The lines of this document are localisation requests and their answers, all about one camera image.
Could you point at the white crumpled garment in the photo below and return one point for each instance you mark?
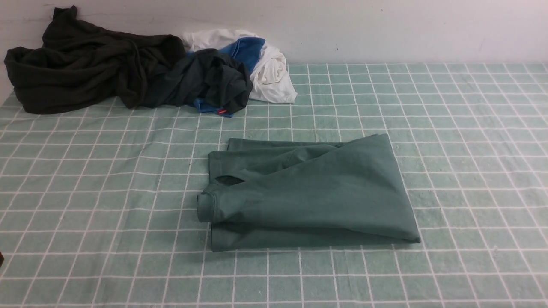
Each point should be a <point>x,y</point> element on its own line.
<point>270,78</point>

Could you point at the green long-sleeved shirt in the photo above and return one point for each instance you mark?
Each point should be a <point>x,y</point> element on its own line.
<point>268,194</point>

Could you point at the dark green crumpled garment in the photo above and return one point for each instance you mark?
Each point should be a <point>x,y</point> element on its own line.
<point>207,77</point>

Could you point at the dark olive crumpled garment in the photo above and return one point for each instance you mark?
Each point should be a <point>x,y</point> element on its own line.
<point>81,64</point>

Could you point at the green checkered tablecloth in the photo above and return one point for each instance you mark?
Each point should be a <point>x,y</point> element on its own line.
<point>97,205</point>

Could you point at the blue crumpled garment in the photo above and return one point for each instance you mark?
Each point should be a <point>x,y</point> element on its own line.
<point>246,50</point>

